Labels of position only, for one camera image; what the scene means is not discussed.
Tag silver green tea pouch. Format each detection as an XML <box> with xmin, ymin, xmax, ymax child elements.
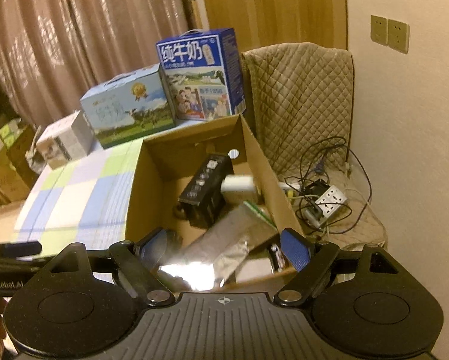
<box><xmin>157</xmin><ymin>201</ymin><xmax>278</xmax><ymax>292</ymax></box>

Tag black Flyco shaver box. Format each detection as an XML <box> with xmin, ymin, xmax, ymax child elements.
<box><xmin>178</xmin><ymin>154</ymin><xmax>234</xmax><ymax>228</ymax></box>

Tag white plug adapter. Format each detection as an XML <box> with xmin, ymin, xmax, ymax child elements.
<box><xmin>220</xmin><ymin>175</ymin><xmax>258</xmax><ymax>205</ymax></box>

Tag white power strip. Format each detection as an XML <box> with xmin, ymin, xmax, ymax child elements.
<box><xmin>316</xmin><ymin>185</ymin><xmax>347</xmax><ymax>217</ymax></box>

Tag cardboard box with tissue packs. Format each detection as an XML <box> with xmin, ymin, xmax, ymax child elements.
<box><xmin>0</xmin><ymin>119</ymin><xmax>38</xmax><ymax>202</ymax></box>

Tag plaid bed sheet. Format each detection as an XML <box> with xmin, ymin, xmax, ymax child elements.
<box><xmin>12</xmin><ymin>119</ymin><xmax>207</xmax><ymax>284</ymax></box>

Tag open brown cardboard box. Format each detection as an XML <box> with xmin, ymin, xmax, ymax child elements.
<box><xmin>125</xmin><ymin>116</ymin><xmax>299</xmax><ymax>293</ymax></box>

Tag white beige product box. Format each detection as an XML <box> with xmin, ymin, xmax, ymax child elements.
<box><xmin>36</xmin><ymin>111</ymin><xmax>94</xmax><ymax>169</ymax></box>

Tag green pure milk carton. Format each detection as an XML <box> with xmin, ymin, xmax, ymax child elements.
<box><xmin>80</xmin><ymin>63</ymin><xmax>175</xmax><ymax>149</ymax></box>

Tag quilted beige chair cover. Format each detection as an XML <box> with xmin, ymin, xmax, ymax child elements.
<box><xmin>241</xmin><ymin>42</ymin><xmax>388</xmax><ymax>250</ymax></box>

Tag blue milk carton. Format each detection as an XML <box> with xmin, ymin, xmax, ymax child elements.
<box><xmin>156</xmin><ymin>28</ymin><xmax>246</xmax><ymax>121</ymax></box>

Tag brown curtain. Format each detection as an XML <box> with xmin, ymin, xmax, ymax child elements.
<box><xmin>0</xmin><ymin>0</ymin><xmax>190</xmax><ymax>125</ymax></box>

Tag wooden door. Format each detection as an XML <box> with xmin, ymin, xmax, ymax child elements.
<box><xmin>204</xmin><ymin>0</ymin><xmax>347</xmax><ymax>51</ymax></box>

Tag black floor cables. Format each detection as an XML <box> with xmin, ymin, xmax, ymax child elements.
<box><xmin>283</xmin><ymin>136</ymin><xmax>373</xmax><ymax>235</ymax></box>

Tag beige wall switch plates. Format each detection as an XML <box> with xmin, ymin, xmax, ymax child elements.
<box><xmin>370</xmin><ymin>16</ymin><xmax>410</xmax><ymax>55</ymax></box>

